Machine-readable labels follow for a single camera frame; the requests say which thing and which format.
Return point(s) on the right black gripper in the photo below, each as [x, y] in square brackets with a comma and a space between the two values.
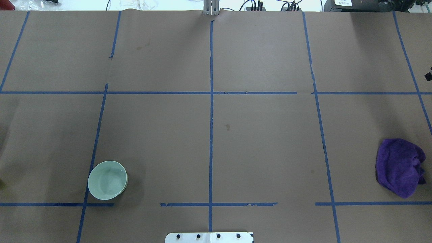
[429, 74]

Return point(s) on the purple cloth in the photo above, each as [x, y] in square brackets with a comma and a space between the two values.
[398, 166]

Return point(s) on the light green bowl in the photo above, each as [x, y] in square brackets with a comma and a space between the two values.
[107, 180]

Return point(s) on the black printer box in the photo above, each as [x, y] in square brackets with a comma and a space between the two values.
[351, 6]

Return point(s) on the crumpled white tissue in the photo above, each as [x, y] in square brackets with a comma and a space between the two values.
[138, 4]

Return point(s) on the aluminium frame post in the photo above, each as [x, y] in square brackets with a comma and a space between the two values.
[211, 7]

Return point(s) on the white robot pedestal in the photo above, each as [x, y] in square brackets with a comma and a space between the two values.
[210, 237]

